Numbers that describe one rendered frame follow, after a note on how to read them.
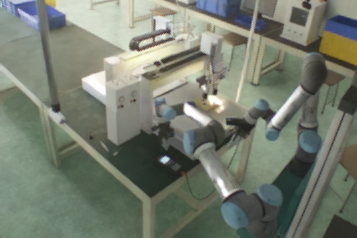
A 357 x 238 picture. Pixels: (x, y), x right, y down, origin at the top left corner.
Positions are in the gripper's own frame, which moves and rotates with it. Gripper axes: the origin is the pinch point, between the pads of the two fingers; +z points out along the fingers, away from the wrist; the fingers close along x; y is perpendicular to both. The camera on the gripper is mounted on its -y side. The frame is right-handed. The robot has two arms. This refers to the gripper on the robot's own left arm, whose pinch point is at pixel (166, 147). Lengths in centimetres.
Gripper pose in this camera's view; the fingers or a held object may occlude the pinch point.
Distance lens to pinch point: 223.7
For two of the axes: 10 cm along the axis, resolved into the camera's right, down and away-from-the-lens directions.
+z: 1.3, 9.2, 3.8
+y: 7.7, 1.5, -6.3
